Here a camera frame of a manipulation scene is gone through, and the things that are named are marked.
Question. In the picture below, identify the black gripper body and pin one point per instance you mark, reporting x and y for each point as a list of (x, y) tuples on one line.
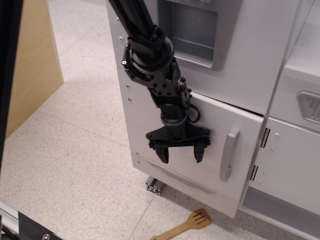
[(184, 135)]

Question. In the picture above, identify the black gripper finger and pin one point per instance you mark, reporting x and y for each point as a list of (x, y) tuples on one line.
[(162, 153), (199, 150)]

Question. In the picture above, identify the white low fridge door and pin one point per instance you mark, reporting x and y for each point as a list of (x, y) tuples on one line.
[(200, 181)]

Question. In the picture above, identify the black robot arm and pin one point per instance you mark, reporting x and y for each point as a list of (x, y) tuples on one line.
[(149, 60)]

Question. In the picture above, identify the aluminium extrusion foot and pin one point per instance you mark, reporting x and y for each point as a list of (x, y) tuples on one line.
[(155, 186)]

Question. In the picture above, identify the lower brass oven hinge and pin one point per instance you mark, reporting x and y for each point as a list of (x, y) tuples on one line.
[(254, 172)]

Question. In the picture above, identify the brass oven hinge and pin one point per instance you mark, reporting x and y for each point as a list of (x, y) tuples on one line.
[(254, 172), (265, 137)]

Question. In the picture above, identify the wooden slotted spatula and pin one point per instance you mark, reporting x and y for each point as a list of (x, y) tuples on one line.
[(197, 219)]

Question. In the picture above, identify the upper brass oven hinge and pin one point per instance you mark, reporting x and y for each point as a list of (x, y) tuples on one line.
[(265, 137)]

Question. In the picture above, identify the white toy kitchen cabinet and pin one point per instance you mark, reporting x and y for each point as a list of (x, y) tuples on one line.
[(255, 55)]

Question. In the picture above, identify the plywood panel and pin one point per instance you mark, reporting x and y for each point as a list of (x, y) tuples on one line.
[(37, 71)]

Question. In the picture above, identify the grey fridge door handle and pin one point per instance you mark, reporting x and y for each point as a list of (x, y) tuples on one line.
[(226, 158)]

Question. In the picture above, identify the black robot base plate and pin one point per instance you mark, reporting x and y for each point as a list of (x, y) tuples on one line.
[(29, 229)]

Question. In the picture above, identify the aluminium frame rail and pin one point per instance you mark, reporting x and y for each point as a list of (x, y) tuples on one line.
[(10, 217)]

